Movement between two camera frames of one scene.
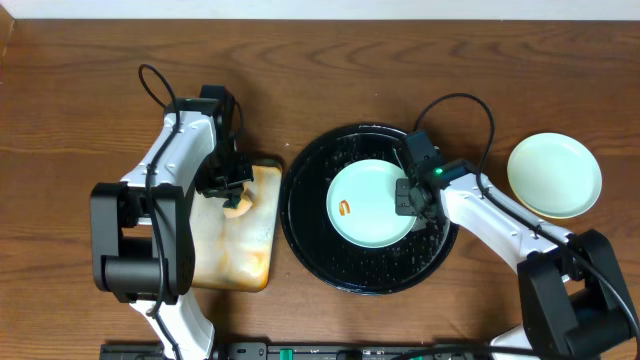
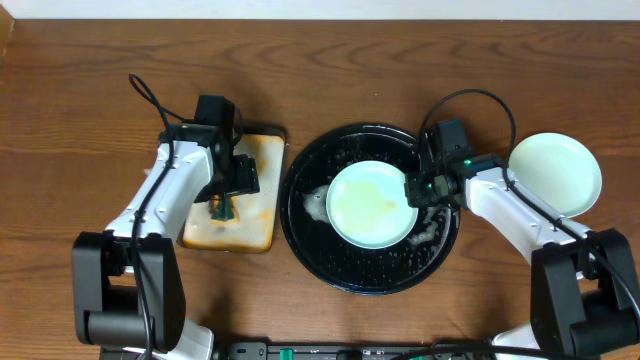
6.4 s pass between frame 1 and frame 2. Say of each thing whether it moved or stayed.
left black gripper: stayed
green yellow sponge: moved
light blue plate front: stayed
